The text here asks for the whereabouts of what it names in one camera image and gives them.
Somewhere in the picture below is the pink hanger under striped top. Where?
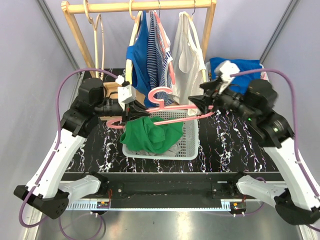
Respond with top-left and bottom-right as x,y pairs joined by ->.
153,10 -> 176,88

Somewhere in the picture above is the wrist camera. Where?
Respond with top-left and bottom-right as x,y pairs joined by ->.
214,60 -> 240,95
117,84 -> 137,104

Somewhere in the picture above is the blue tank top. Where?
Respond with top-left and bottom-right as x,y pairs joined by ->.
131,11 -> 153,107

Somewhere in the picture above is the blue white striped top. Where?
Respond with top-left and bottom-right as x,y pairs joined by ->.
146,10 -> 176,108

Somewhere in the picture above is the cream wooden hanger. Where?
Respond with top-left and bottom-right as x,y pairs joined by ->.
125,0 -> 143,84

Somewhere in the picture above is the cream hanger under white top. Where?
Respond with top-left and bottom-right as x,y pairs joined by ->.
185,13 -> 208,83

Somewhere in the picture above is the white tank top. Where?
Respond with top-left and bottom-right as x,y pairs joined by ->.
171,11 -> 204,105

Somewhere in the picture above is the white basket with clothes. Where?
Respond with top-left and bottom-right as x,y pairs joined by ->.
205,61 -> 269,82

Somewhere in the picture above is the wooden clothes rack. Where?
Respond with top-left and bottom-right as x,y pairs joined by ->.
61,0 -> 217,70

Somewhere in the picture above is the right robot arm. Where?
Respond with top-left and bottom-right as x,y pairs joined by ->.
188,79 -> 320,225

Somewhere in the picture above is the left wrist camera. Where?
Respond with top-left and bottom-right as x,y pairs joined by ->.
117,84 -> 137,104

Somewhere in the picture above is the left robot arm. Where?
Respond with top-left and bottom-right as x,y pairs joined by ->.
13,75 -> 149,220

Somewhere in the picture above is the beige wooden hanger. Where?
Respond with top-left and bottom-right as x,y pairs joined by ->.
83,0 -> 106,70

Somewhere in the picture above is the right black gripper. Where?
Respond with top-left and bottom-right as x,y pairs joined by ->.
187,76 -> 258,122

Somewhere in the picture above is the white plastic basket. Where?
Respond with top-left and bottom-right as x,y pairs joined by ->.
122,109 -> 200,160

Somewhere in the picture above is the green tank top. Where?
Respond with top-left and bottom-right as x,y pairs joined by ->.
120,116 -> 184,154

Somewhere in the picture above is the pink plastic hanger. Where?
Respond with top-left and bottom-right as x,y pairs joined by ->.
106,87 -> 214,129

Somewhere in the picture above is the grey tank top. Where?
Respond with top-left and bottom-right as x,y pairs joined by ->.
136,143 -> 181,157

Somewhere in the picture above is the blue folded cloth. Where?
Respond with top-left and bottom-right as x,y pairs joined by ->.
209,57 -> 263,95

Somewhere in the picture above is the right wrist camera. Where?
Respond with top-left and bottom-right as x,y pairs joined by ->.
214,60 -> 240,95

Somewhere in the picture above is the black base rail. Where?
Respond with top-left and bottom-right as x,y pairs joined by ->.
61,171 -> 281,210

